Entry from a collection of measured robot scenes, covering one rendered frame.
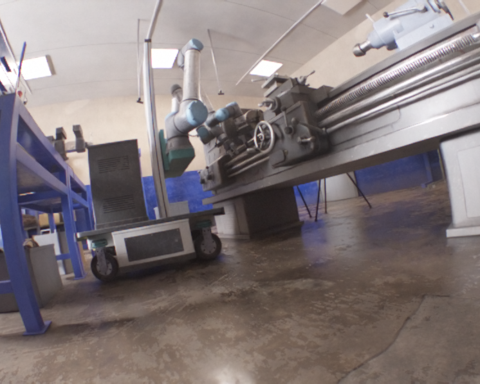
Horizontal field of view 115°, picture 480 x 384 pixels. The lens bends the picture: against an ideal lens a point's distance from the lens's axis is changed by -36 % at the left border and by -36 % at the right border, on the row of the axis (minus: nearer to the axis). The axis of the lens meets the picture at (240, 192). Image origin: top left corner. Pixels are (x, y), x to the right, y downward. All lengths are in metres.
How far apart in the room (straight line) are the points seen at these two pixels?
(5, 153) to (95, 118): 5.03
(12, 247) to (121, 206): 0.80
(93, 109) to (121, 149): 4.51
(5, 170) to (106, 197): 0.76
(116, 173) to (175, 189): 4.06
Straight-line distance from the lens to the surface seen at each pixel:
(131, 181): 1.50
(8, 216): 0.92
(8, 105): 1.05
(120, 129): 5.76
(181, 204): 4.11
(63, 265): 2.22
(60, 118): 6.09
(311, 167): 1.29
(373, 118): 1.25
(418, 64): 1.11
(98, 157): 1.56
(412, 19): 1.43
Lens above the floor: 0.30
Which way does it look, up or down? 3 degrees up
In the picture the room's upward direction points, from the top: 11 degrees counter-clockwise
